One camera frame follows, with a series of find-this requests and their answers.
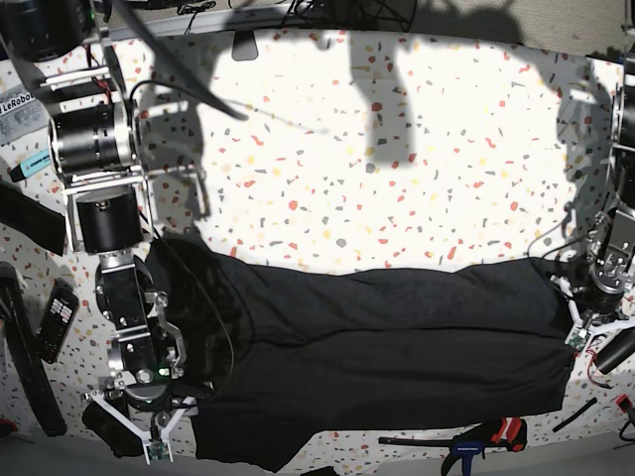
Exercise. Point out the black blue bar clamp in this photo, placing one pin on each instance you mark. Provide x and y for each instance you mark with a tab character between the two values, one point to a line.
507	433

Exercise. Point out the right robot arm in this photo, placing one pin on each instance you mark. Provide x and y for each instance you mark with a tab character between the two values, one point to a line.
95	141

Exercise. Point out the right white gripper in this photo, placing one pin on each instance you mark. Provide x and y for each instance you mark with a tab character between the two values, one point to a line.
155	430

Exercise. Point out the black folded cloth strip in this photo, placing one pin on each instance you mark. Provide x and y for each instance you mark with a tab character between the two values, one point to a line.
42	225

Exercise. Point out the small red black connector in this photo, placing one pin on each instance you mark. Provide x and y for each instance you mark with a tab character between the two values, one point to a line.
624	403

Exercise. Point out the dark grey T-shirt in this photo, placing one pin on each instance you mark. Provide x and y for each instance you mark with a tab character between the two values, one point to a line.
295	354

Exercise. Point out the long black foam tube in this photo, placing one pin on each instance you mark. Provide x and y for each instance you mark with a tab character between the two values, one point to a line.
23	350

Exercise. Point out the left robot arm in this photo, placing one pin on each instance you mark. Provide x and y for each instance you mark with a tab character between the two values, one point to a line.
595	122

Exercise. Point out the grey monitor stand base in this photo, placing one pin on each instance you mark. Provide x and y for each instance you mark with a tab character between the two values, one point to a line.
244	47

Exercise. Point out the black cylinder tube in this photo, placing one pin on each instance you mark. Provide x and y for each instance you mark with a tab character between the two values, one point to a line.
620	348

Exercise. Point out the turquoise highlighter marker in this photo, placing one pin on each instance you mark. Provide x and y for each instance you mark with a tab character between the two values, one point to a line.
30	166

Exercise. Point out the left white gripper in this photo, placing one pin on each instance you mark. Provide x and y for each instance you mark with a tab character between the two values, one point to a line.
589	323

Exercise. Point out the clear LeRobot plastic box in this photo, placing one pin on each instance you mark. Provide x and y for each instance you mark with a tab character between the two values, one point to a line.
21	114

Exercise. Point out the thin black stick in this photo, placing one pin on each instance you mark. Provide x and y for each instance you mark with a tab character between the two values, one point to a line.
567	421

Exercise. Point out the black remote control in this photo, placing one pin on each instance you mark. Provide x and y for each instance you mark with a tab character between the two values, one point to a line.
59	313

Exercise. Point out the black game controller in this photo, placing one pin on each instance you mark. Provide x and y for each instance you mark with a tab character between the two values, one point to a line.
121	441

